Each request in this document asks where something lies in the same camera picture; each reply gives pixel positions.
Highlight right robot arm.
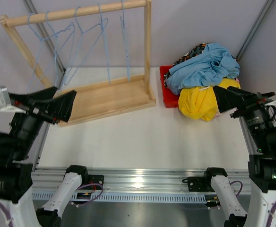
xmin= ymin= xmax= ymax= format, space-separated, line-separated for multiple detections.
xmin=202 ymin=86 xmax=276 ymax=227

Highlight light blue wire hanger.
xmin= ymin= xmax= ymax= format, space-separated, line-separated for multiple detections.
xmin=27 ymin=13 xmax=56 ymax=92

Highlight blue hanger of yellow shorts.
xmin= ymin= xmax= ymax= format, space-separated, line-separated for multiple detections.
xmin=98 ymin=4 xmax=111 ymax=84

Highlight yellow shorts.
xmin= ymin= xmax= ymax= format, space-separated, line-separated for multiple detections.
xmin=178 ymin=78 xmax=241 ymax=122

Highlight blue hanger of camouflage shorts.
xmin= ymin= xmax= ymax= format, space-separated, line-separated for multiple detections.
xmin=45 ymin=11 xmax=76 ymax=88

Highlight wooden clothes rack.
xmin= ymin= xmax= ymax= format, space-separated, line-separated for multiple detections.
xmin=0 ymin=0 xmax=156 ymax=127

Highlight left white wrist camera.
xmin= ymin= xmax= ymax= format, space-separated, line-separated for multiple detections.
xmin=0 ymin=85 xmax=26 ymax=113

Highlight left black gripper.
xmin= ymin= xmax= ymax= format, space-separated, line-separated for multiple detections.
xmin=10 ymin=85 xmax=77 ymax=158

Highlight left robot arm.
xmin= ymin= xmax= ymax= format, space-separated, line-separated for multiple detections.
xmin=0 ymin=86 xmax=89 ymax=227

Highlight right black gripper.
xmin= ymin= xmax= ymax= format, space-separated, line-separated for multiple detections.
xmin=213 ymin=85 xmax=275 ymax=153

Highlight red plastic tray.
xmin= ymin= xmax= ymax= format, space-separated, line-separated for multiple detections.
xmin=160 ymin=65 xmax=179 ymax=108

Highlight light blue shorts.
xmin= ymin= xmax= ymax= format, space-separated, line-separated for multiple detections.
xmin=166 ymin=43 xmax=240 ymax=95

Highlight camouflage orange black shorts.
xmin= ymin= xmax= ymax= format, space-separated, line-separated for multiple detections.
xmin=163 ymin=43 xmax=207 ymax=87

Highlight blue hanger of pink shorts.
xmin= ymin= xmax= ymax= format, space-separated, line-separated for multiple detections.
xmin=120 ymin=0 xmax=131 ymax=82

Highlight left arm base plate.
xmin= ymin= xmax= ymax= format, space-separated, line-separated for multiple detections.
xmin=81 ymin=175 xmax=105 ymax=191

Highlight aluminium mounting rail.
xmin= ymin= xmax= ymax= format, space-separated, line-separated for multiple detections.
xmin=32 ymin=169 xmax=251 ymax=203

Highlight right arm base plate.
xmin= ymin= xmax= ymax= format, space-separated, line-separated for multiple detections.
xmin=182 ymin=176 xmax=214 ymax=192

